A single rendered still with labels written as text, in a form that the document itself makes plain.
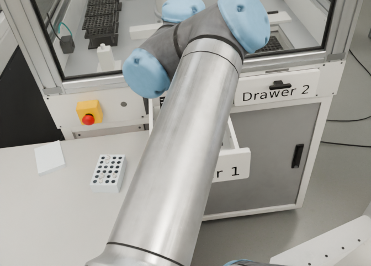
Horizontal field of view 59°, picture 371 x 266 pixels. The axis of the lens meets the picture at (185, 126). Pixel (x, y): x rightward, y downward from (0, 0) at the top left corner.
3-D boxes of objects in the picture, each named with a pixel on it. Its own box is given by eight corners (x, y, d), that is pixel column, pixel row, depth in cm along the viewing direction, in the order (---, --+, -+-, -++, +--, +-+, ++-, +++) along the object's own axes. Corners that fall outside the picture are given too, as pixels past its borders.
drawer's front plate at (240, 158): (249, 177, 94) (250, 151, 86) (147, 190, 93) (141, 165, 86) (247, 173, 95) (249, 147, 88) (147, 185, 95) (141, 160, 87)
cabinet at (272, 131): (304, 215, 175) (340, 94, 120) (110, 240, 173) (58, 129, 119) (258, 104, 244) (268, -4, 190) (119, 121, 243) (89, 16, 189)
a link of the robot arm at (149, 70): (157, 41, 42) (193, 6, 49) (107, 67, 50) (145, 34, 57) (190, 90, 45) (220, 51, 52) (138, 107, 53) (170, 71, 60)
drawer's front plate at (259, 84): (314, 96, 118) (321, 70, 111) (234, 106, 117) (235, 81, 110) (313, 94, 119) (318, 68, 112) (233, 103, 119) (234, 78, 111)
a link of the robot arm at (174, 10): (148, 10, 53) (173, -10, 59) (158, 68, 61) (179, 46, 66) (192, 16, 50) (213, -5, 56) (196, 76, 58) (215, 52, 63)
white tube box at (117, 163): (119, 192, 101) (116, 185, 98) (92, 192, 102) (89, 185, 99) (127, 161, 110) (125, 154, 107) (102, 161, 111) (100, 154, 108)
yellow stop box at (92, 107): (102, 124, 113) (96, 108, 108) (81, 127, 113) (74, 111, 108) (103, 115, 117) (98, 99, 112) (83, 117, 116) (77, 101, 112)
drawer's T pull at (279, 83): (291, 88, 110) (292, 84, 109) (269, 90, 110) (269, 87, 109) (287, 81, 112) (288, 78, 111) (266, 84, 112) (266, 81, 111)
